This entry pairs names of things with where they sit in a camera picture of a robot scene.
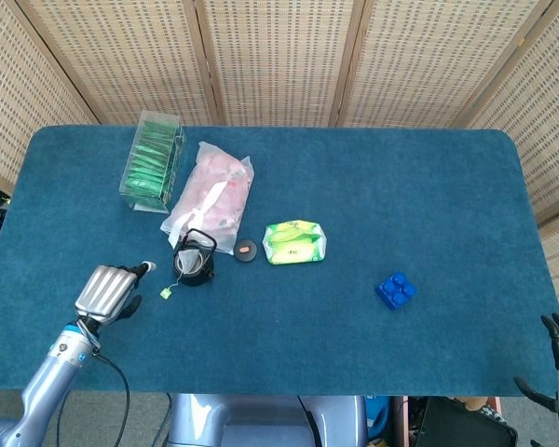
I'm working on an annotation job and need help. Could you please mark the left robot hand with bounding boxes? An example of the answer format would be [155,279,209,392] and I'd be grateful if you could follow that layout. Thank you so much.
[74,260,158,326]

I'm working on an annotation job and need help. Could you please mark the grey tea bag with tag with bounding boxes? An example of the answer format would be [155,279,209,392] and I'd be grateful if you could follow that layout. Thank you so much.
[160,248,202,301]

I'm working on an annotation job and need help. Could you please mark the black cast iron teapot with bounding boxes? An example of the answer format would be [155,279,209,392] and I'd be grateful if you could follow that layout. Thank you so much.
[171,228,218,287]

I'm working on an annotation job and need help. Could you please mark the clear box green packets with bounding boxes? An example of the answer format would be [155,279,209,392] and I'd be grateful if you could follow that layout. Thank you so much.
[118,110,187,214]

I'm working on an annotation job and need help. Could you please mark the black teapot lid orange knob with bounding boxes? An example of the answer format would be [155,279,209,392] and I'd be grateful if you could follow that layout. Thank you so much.
[234,238,258,263]

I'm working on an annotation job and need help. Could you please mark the frosted zip bag pink contents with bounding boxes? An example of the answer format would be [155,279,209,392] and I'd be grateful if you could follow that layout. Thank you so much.
[159,141,255,256]

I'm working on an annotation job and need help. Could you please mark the blue plastic building block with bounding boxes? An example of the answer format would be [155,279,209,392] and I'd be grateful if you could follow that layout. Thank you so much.
[375,271,418,312]

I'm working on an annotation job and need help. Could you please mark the green tissue pack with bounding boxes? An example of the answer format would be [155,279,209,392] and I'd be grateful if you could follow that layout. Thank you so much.
[262,218,329,266]

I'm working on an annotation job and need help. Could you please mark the grey-blue robot torso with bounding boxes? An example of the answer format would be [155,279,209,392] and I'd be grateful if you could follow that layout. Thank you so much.
[167,394,369,447]

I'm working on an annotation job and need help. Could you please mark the blue carpet table cover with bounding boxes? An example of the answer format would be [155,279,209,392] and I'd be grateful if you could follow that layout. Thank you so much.
[0,125,559,397]

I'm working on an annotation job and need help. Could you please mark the woven wicker folding screen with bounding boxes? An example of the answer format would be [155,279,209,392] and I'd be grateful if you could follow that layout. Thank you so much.
[0,0,559,327]

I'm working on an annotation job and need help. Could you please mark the black cable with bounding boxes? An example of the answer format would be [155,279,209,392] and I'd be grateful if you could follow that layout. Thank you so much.
[91,352,131,447]

